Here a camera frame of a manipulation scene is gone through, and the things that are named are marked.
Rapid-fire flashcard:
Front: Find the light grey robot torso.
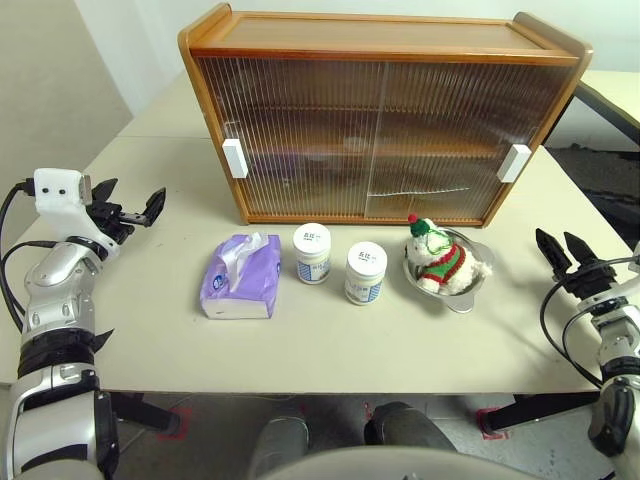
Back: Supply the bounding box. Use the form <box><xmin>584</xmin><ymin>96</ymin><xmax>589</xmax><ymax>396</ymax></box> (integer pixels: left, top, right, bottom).
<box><xmin>294</xmin><ymin>447</ymin><xmax>616</xmax><ymax>480</ymax></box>

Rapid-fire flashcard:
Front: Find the white salad dressing jar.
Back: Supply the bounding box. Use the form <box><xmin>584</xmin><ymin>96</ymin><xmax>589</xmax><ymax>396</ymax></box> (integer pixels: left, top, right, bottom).
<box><xmin>344</xmin><ymin>241</ymin><xmax>388</xmax><ymax>306</ymax></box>
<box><xmin>292</xmin><ymin>222</ymin><xmax>334</xmax><ymax>286</ymax></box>

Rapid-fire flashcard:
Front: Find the black metal frame bar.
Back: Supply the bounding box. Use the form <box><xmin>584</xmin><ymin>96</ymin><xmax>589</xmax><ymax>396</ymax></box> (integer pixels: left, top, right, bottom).
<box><xmin>573</xmin><ymin>81</ymin><xmax>640</xmax><ymax>151</ymax></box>

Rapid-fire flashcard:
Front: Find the wooden cabinet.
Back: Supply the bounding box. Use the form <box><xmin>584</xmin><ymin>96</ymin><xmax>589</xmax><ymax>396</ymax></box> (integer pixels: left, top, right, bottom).
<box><xmin>177</xmin><ymin>2</ymin><xmax>595</xmax><ymax>229</ymax></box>

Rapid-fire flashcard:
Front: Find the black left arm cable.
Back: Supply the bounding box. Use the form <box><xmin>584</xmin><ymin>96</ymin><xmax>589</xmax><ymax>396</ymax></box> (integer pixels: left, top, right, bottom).
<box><xmin>0</xmin><ymin>179</ymin><xmax>59</xmax><ymax>334</ymax></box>

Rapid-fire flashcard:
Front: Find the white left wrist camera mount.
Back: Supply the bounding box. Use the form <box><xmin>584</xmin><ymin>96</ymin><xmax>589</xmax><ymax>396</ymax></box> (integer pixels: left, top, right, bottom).
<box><xmin>32</xmin><ymin>168</ymin><xmax>121</xmax><ymax>251</ymax></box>

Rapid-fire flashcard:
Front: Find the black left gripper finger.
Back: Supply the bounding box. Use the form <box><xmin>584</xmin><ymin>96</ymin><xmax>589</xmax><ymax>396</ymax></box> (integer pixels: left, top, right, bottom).
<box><xmin>141</xmin><ymin>187</ymin><xmax>168</xmax><ymax>227</ymax></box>
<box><xmin>92</xmin><ymin>178</ymin><xmax>120</xmax><ymax>206</ymax></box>

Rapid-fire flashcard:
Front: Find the black table leg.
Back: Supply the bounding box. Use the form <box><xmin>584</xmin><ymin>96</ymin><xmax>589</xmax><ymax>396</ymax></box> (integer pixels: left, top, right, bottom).
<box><xmin>482</xmin><ymin>392</ymin><xmax>601</xmax><ymax>434</ymax></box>
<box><xmin>110</xmin><ymin>392</ymin><xmax>176</xmax><ymax>434</ymax></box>

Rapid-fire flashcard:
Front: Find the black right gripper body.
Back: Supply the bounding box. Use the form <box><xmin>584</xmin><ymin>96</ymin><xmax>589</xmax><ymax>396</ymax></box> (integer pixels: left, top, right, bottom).
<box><xmin>549</xmin><ymin>258</ymin><xmax>625</xmax><ymax>303</ymax></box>

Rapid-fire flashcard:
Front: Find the cracked ribbed clear sliding door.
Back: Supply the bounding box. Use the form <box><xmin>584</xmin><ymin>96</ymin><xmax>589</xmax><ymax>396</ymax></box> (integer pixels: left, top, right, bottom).
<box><xmin>364</xmin><ymin>60</ymin><xmax>570</xmax><ymax>224</ymax></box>

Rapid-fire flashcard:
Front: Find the white plush toy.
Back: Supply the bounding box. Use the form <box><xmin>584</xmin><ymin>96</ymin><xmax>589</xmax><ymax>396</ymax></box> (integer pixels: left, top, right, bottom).
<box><xmin>403</xmin><ymin>213</ymin><xmax>494</xmax><ymax>296</ymax></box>

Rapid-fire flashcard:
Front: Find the dark grey rounded shape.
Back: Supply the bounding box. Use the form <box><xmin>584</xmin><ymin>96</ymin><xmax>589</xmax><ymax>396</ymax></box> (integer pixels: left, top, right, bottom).
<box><xmin>247</xmin><ymin>414</ymin><xmax>311</xmax><ymax>480</ymax></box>
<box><xmin>363</xmin><ymin>402</ymin><xmax>456</xmax><ymax>454</ymax></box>

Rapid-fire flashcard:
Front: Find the purple tissue pack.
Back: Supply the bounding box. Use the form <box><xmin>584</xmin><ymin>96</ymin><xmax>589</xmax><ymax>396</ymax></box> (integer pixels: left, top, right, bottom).
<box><xmin>198</xmin><ymin>230</ymin><xmax>283</xmax><ymax>321</ymax></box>

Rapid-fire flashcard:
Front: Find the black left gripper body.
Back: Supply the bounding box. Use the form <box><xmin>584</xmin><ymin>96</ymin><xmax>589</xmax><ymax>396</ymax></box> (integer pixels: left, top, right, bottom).
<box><xmin>84</xmin><ymin>200</ymin><xmax>152</xmax><ymax>247</ymax></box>

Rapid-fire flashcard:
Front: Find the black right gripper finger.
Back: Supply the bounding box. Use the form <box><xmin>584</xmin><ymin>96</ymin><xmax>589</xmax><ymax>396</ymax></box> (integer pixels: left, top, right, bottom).
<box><xmin>535</xmin><ymin>228</ymin><xmax>569</xmax><ymax>276</ymax></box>
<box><xmin>563</xmin><ymin>231</ymin><xmax>599</xmax><ymax>270</ymax></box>

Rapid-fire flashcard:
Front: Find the steel bowl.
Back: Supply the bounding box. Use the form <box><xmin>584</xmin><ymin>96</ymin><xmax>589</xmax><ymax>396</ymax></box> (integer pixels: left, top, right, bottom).
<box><xmin>402</xmin><ymin>227</ymin><xmax>496</xmax><ymax>315</ymax></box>

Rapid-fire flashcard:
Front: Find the white door handle block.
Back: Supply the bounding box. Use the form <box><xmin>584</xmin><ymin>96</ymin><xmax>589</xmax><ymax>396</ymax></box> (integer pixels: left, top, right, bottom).
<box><xmin>497</xmin><ymin>143</ymin><xmax>531</xmax><ymax>184</ymax></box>
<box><xmin>221</xmin><ymin>138</ymin><xmax>250</xmax><ymax>179</ymax></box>

